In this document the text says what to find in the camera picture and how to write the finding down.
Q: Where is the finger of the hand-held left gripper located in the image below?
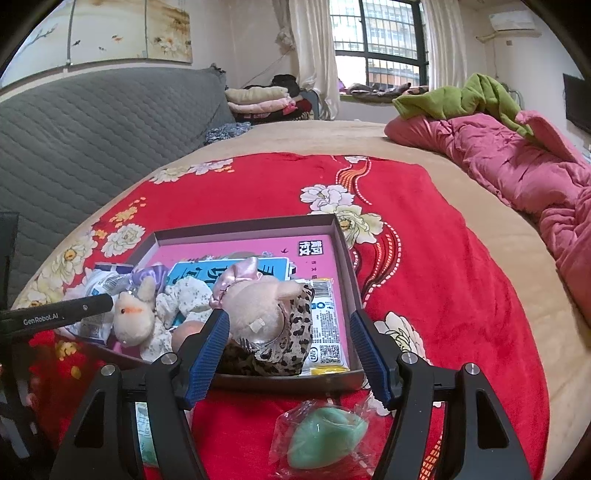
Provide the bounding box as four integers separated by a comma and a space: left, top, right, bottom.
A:
60, 294, 114, 328

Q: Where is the stack of folded clothes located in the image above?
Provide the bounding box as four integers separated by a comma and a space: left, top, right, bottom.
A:
225, 85, 305, 124

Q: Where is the black television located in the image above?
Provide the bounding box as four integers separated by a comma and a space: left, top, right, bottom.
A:
562, 73, 591, 134

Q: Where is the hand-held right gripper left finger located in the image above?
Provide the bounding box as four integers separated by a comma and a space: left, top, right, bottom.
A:
48, 308, 232, 480

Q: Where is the pink quilt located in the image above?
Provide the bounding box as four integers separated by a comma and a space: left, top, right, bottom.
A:
384, 110, 591, 344

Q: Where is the white floral scrunchie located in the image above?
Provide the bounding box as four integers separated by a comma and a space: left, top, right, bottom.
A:
139, 278, 215, 363

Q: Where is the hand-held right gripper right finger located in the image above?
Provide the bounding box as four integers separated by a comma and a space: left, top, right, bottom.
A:
348, 307, 534, 480

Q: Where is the small beige bunny plush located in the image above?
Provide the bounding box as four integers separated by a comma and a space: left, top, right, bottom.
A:
112, 276, 158, 348

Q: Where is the green sponge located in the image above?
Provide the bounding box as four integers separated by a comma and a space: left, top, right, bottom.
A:
268, 399, 370, 474

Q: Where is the floral wall painting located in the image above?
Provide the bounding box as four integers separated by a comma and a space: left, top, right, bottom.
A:
7, 0, 192, 75

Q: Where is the dark cardboard box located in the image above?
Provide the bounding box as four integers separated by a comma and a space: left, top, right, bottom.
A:
69, 213, 370, 393

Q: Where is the red floral blanket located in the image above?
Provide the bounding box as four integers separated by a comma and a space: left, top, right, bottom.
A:
9, 153, 550, 480

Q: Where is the green blanket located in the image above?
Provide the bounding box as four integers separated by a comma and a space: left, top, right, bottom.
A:
392, 73, 536, 139

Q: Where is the leopard print scrunchie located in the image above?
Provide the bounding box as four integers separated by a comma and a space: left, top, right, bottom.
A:
216, 282, 315, 378

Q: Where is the grey chair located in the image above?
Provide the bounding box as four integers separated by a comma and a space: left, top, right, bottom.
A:
302, 89, 331, 121

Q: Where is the small white tissue pack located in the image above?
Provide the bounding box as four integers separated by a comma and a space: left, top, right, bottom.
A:
65, 262, 136, 344

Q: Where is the dark patterned cloth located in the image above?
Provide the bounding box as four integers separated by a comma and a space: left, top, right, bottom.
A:
339, 82, 428, 100

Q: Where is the blue book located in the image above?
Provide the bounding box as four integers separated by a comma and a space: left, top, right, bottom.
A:
166, 259, 296, 315

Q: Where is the pink book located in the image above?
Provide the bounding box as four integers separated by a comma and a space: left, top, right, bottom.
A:
150, 233, 352, 365

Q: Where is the blue floral cloth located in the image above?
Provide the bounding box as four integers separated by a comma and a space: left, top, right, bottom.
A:
203, 121, 252, 146

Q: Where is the white air conditioner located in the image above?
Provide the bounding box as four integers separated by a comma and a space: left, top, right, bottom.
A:
488, 10, 539, 32

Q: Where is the barred window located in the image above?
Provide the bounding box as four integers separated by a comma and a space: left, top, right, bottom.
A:
330, 0, 430, 89

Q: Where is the white curtain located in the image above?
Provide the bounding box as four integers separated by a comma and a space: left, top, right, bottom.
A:
272, 0, 340, 121
421, 0, 468, 90

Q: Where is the yellow white packet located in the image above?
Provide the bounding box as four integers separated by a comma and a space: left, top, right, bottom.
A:
291, 277, 350, 370

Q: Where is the grey quilted headboard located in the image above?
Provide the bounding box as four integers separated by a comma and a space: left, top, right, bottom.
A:
0, 65, 237, 296

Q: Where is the large green white tissue pack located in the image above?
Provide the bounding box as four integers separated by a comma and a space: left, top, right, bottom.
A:
133, 401, 160, 468

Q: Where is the pink plush toy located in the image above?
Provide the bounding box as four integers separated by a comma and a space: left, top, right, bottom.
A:
209, 256, 303, 347

